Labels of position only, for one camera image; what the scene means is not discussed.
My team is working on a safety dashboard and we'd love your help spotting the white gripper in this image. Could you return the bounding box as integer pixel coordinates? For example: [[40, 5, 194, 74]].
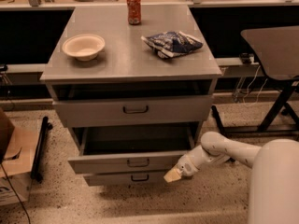
[[164, 155, 198, 183]]

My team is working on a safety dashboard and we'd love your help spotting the black table leg bar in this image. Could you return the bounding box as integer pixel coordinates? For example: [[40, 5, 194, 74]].
[[211, 105, 227, 137]]

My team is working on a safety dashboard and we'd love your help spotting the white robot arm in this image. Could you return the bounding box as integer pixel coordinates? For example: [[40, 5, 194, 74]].
[[164, 132, 299, 224]]

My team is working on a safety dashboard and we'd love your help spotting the black left stand bar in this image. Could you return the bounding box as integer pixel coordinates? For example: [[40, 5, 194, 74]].
[[30, 117, 52, 183]]

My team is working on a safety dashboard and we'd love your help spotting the brown cardboard box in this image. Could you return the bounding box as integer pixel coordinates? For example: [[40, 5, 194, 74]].
[[0, 109, 38, 206]]

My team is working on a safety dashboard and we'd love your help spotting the dark side table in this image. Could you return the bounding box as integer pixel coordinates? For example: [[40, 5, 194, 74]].
[[240, 25, 299, 134]]

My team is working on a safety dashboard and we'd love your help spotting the blue chip bag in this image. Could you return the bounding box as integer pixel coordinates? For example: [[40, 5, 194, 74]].
[[141, 31, 203, 59]]

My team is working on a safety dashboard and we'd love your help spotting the black power adapter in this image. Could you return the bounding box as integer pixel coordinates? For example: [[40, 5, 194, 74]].
[[239, 53, 254, 64]]

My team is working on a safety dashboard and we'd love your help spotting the grey bottom drawer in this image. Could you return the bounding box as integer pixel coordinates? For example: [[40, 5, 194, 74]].
[[84, 171, 165, 186]]

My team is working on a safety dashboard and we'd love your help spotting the cream paper bowl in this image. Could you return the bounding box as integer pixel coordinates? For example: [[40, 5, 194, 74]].
[[62, 34, 106, 62]]

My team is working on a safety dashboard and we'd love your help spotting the grey drawer cabinet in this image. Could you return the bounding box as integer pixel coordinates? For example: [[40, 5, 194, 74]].
[[39, 4, 222, 147]]

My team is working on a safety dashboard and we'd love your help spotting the grey drawer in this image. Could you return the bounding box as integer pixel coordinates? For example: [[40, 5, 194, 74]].
[[68, 123, 194, 175], [53, 95, 213, 127], [84, 171, 165, 186]]

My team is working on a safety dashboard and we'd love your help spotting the grey top drawer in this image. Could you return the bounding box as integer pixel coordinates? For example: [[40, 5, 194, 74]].
[[53, 95, 213, 127]]

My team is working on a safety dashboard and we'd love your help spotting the red soda can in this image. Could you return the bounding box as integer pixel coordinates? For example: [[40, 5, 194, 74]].
[[126, 0, 141, 25]]

